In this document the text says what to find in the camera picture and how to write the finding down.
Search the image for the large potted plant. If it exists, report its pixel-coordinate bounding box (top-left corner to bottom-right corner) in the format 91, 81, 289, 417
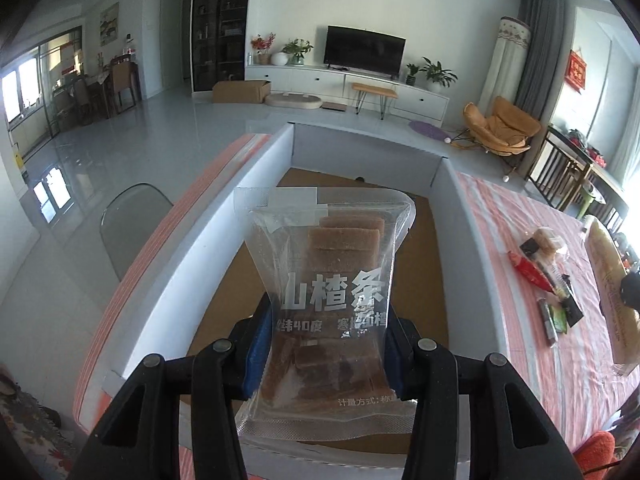
420, 56, 458, 93

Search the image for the purple round cushion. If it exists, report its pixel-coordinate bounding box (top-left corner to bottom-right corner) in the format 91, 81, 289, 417
409, 120, 445, 139

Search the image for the grey curtain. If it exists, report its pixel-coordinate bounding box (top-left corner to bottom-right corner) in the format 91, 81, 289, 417
515, 0, 576, 121

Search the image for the dark display cabinet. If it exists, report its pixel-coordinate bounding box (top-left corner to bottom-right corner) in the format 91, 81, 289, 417
191, 0, 252, 93

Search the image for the black flat snack packet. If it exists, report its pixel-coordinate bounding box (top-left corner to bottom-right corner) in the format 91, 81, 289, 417
556, 274, 585, 327

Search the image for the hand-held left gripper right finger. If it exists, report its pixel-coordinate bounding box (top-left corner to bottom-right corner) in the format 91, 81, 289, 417
382, 305, 571, 480

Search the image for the red flower plant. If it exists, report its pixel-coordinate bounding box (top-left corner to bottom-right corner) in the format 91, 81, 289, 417
251, 33, 277, 65

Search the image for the clear packet of buns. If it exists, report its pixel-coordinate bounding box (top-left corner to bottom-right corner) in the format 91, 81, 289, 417
519, 227, 568, 263

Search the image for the covered standing air conditioner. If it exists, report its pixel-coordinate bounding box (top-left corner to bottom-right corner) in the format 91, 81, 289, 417
478, 16, 532, 113

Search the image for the oval beige pet bed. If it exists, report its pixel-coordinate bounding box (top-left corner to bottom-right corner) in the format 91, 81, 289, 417
265, 92, 324, 109

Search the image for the wooden slatted chair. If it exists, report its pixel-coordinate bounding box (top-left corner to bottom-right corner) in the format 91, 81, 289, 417
525, 125, 592, 211

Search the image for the wooden bench with hairpin legs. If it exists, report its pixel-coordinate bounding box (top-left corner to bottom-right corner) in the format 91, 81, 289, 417
351, 82, 399, 120

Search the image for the green plant in glass vase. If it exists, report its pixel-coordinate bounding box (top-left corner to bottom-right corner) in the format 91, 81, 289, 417
282, 38, 314, 66

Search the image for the striped tablecloth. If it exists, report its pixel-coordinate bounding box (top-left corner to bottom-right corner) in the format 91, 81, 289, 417
72, 132, 626, 480

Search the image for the bread loaf in clear bag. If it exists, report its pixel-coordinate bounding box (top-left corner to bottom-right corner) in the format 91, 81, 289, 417
584, 215, 640, 377

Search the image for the brown cardboard box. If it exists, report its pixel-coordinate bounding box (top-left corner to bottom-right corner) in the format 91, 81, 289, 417
212, 80, 272, 104

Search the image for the grey chair back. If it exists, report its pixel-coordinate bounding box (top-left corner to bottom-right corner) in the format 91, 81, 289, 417
99, 183, 174, 281

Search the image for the white cardboard box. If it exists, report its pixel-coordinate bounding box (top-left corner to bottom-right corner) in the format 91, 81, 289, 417
100, 121, 506, 461

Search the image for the clear packet of brown strips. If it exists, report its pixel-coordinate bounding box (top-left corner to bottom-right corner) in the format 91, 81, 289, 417
234, 186, 417, 448

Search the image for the framed wall painting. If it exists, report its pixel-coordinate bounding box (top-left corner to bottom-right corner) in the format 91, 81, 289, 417
100, 2, 120, 46

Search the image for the brown chocolate bar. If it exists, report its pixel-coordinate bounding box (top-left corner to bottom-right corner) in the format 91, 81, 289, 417
537, 299, 557, 346

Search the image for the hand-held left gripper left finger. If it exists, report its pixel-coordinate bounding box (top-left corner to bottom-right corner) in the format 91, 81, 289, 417
67, 292, 273, 480

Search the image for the flat screen television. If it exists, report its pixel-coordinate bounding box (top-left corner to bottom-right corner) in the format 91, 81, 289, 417
323, 25, 407, 80

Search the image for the orange lounge chair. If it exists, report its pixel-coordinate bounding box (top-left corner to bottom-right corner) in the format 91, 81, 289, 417
462, 96, 542, 156

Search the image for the white television cabinet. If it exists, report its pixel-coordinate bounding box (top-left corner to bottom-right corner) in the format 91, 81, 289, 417
245, 64, 450, 123

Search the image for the dining table with chairs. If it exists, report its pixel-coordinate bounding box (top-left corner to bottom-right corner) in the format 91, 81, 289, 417
55, 57, 139, 126

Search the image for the red snack packet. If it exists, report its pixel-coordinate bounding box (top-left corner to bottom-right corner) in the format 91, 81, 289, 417
508, 251, 556, 293

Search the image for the red wall hanging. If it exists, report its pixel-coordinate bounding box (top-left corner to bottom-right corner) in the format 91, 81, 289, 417
565, 50, 587, 92

